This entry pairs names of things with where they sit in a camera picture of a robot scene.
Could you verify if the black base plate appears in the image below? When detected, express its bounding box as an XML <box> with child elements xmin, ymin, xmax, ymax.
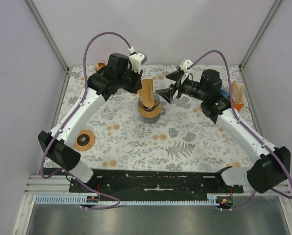
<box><xmin>69</xmin><ymin>168</ymin><xmax>244</xmax><ymax>202</ymax></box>

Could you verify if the blue cable duct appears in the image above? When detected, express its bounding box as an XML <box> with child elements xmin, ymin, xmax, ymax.
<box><xmin>35</xmin><ymin>191</ymin><xmax>228</xmax><ymax>206</ymax></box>

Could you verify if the brown paper coffee filter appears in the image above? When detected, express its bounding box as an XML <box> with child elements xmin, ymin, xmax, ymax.
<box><xmin>138</xmin><ymin>79</ymin><xmax>155</xmax><ymax>108</ymax></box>

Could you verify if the floral table mat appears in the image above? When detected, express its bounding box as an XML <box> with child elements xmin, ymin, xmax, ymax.
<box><xmin>43</xmin><ymin>64</ymin><xmax>266</xmax><ymax>175</ymax></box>

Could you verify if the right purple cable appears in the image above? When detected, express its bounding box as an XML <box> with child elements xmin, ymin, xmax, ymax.
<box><xmin>187</xmin><ymin>49</ymin><xmax>292</xmax><ymax>212</ymax></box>

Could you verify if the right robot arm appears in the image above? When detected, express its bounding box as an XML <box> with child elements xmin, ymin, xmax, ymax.
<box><xmin>156</xmin><ymin>69</ymin><xmax>291</xmax><ymax>193</ymax></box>

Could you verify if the orange coffee filter box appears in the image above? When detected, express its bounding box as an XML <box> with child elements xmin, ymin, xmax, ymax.
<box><xmin>232</xmin><ymin>81</ymin><xmax>246</xmax><ymax>112</ymax></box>

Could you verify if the wooden dripper ring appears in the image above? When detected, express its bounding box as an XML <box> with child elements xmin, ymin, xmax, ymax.
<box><xmin>137</xmin><ymin>103</ymin><xmax>161</xmax><ymax>118</ymax></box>

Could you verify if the orange glass dripper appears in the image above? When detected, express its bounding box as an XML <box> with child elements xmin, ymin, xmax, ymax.
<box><xmin>95</xmin><ymin>61</ymin><xmax>106</xmax><ymax>71</ymax></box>

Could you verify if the glass coffee server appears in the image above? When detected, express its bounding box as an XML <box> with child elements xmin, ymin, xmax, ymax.
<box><xmin>138</xmin><ymin>105</ymin><xmax>166</xmax><ymax>123</ymax></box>

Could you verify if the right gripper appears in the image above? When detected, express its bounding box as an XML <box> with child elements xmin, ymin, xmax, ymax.
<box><xmin>156</xmin><ymin>70</ymin><xmax>208</xmax><ymax>104</ymax></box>

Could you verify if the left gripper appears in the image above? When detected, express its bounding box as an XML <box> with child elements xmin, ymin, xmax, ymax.
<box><xmin>117</xmin><ymin>65</ymin><xmax>143</xmax><ymax>94</ymax></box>

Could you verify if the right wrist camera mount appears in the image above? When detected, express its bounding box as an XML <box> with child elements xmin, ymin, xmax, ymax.
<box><xmin>179</xmin><ymin>59</ymin><xmax>193</xmax><ymax>84</ymax></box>

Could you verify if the clear glass dripper cone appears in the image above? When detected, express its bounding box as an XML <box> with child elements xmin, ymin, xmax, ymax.
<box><xmin>138</xmin><ymin>93</ymin><xmax>160</xmax><ymax>112</ymax></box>

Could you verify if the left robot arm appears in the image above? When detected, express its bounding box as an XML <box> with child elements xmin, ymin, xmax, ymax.
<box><xmin>38</xmin><ymin>52</ymin><xmax>147</xmax><ymax>192</ymax></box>

